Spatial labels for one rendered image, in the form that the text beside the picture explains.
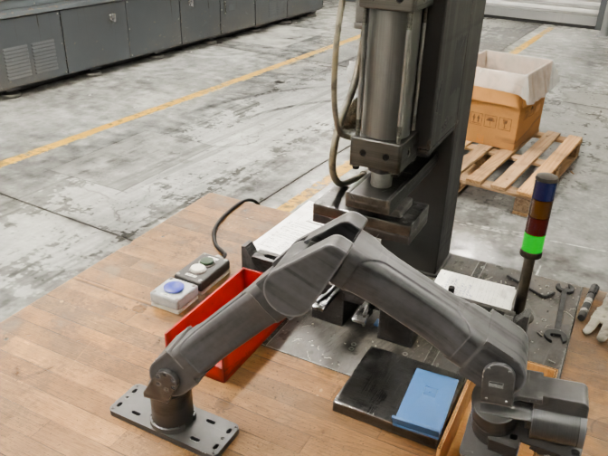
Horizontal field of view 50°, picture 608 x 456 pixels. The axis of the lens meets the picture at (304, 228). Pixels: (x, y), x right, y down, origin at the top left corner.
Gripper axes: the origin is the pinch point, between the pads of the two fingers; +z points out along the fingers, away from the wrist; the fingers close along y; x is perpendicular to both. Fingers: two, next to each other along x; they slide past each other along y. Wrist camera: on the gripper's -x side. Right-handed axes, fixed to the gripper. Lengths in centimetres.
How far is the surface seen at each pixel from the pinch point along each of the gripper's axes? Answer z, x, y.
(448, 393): 5.5, 8.8, 6.5
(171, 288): 6, 64, 8
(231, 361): -0.6, 42.6, -2.5
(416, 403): 3.0, 12.4, 2.4
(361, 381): 4.0, 22.1, 3.1
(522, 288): 17.4, 3.6, 34.3
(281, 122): 271, 231, 251
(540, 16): 573, 131, 754
